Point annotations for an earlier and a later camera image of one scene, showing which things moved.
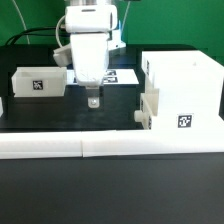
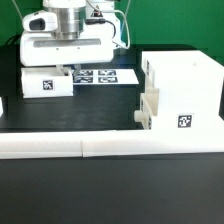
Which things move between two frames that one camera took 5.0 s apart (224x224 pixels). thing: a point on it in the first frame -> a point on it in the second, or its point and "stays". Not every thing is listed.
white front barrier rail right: [104, 143] stays
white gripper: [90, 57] -> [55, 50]
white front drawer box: [149, 101] stays
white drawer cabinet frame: [189, 87] stays
